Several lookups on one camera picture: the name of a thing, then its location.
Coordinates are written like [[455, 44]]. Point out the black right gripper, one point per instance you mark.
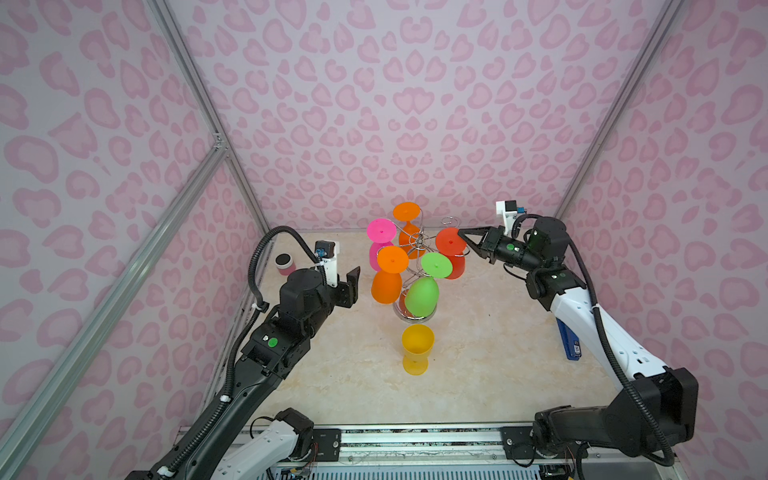
[[481, 251]]

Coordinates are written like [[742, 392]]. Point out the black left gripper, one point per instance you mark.
[[348, 291]]

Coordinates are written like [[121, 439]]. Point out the red plastic wine glass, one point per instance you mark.
[[452, 246]]

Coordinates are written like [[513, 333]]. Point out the green plastic wine glass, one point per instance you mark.
[[423, 295]]

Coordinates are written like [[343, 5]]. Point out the yellow plastic wine glass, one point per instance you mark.
[[417, 343]]

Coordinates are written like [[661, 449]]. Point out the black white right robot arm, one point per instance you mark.
[[655, 407]]

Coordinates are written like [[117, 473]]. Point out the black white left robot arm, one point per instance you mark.
[[271, 344]]

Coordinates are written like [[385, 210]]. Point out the front orange plastic wine glass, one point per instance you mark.
[[387, 283]]

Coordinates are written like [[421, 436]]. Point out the orange plastic wine glass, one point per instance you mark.
[[409, 233], [387, 283]]

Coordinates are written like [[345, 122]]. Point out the magenta plastic wine glass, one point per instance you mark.
[[381, 232]]

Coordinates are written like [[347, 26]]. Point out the back orange plastic wine glass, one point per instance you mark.
[[409, 233]]

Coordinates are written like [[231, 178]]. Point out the blue stapler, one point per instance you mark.
[[570, 342]]

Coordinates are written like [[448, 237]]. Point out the chrome wire wine glass rack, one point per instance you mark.
[[426, 243]]

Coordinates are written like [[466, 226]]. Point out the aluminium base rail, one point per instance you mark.
[[449, 451]]

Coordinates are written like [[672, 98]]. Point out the aluminium corner frame post right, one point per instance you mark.
[[669, 15]]

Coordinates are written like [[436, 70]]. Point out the aluminium corner frame post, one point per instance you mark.
[[171, 30], [669, 15]]

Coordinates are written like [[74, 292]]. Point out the aluminium corner frame post left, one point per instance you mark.
[[171, 30]]

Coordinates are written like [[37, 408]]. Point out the aluminium diagonal frame bar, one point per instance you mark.
[[35, 419]]

